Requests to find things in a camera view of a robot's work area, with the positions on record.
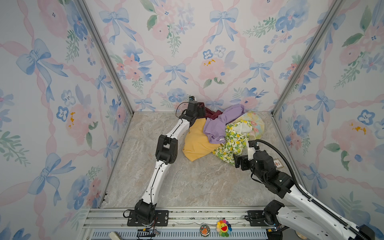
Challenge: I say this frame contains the orange oval badge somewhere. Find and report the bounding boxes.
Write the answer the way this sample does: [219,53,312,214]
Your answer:
[200,224,211,237]

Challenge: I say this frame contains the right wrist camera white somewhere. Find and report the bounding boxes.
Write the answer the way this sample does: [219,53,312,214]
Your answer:
[247,140,260,161]

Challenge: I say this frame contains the black corrugated cable hose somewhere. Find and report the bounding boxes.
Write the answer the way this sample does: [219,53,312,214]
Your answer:
[247,138,368,240]

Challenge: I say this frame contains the aluminium rail frame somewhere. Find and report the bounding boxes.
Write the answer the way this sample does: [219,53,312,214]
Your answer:
[77,207,274,240]

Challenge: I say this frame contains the white object front edge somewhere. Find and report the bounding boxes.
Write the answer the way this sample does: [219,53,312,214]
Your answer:
[109,232,122,240]

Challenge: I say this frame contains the corner aluminium post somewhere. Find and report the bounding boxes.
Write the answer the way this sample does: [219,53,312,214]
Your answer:
[271,0,345,117]
[74,0,134,117]

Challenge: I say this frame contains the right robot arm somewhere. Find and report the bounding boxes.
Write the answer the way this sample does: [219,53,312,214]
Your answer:
[234,150,376,240]

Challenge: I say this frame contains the purple cloth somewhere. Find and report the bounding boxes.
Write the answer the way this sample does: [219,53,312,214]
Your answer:
[203,104,245,144]

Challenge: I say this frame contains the right corner aluminium post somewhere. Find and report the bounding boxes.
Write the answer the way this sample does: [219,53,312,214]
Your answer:
[271,0,345,117]

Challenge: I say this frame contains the left corner aluminium post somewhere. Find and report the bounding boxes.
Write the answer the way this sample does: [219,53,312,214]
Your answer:
[74,0,134,117]

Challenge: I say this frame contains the maroon shirt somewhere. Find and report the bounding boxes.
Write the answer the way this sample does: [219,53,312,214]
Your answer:
[198,103,223,120]

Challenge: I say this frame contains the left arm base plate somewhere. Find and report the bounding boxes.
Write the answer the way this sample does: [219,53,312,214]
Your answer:
[123,210,170,227]

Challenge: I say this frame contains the round beige disc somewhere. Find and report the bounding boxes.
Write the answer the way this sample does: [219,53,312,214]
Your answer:
[295,231,308,240]

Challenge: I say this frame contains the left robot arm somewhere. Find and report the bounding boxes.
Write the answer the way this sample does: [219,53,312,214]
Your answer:
[132,97,205,225]

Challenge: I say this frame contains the lemon print cloth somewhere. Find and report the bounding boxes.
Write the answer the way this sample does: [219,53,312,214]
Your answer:
[212,120,253,166]

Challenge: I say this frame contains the small card on table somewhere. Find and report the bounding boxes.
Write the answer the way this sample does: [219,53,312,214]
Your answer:
[274,159,284,169]

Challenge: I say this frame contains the yellow cloth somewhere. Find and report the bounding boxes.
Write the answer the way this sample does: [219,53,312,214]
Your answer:
[183,118,220,162]

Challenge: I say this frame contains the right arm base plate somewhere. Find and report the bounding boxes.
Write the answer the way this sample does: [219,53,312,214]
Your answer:
[244,210,270,227]

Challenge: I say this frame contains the rainbow sunflower toy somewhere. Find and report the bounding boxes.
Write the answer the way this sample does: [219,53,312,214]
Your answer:
[216,219,232,238]

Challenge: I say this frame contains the pastel floral cloth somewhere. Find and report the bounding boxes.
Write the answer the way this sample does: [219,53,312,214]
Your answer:
[233,112,265,140]

